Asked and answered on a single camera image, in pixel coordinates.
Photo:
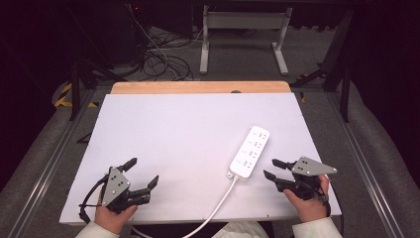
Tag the person's right hand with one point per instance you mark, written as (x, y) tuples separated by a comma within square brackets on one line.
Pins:
[(310, 210)]

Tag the yellow black hazard tape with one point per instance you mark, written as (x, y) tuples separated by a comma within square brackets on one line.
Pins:
[(64, 95)]

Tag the person's left hand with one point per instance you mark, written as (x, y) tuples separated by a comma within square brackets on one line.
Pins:
[(112, 221)]

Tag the white power strip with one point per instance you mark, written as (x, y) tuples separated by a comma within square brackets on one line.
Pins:
[(249, 153)]

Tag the wooden table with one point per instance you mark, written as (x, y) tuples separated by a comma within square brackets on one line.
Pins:
[(198, 87)]

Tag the person's white clothing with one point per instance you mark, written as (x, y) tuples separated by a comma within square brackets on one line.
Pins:
[(242, 230)]

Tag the white metal desk frame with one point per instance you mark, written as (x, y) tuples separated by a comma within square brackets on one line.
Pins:
[(244, 20)]

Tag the black metal stand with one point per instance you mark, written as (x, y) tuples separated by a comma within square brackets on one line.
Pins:
[(345, 76), (75, 89)]

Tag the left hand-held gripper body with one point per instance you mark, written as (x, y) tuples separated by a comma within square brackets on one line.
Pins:
[(114, 186)]

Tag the aluminium floor rail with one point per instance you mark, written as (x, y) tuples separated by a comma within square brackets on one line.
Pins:
[(49, 168), (360, 162)]

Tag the dark computer case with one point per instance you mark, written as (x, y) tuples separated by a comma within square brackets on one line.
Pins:
[(158, 20)]

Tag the white board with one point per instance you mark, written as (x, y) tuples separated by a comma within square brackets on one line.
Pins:
[(185, 142)]

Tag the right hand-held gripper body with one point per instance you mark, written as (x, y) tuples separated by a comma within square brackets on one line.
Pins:
[(310, 167)]

